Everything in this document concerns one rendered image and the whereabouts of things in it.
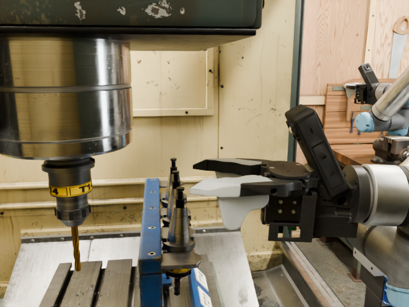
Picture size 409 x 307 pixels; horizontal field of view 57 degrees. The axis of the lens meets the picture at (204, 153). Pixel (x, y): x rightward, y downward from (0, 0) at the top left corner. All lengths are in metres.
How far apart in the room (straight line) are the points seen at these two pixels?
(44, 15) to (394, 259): 0.49
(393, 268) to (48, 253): 1.32
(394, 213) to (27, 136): 0.41
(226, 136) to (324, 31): 1.99
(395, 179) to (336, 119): 2.87
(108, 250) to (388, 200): 1.27
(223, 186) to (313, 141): 0.11
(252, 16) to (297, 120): 0.13
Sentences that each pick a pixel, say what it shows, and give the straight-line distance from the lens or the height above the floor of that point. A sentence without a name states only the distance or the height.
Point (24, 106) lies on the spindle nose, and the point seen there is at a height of 1.51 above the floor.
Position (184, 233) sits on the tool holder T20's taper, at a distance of 0.71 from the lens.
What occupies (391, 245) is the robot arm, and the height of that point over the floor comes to 1.31.
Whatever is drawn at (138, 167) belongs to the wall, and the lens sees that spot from 1.53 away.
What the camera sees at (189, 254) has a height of 1.22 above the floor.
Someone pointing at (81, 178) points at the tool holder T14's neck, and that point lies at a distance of 0.48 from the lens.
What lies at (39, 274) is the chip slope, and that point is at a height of 0.79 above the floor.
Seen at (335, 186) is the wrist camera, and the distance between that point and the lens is 0.47.
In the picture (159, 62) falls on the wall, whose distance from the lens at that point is 1.47.
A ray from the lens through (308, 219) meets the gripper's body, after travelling 0.46.
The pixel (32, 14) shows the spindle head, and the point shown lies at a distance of 0.36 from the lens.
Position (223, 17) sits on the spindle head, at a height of 1.59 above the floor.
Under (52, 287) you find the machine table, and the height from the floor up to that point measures 0.90.
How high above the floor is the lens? 1.55
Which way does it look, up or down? 13 degrees down
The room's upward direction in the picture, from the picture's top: straight up
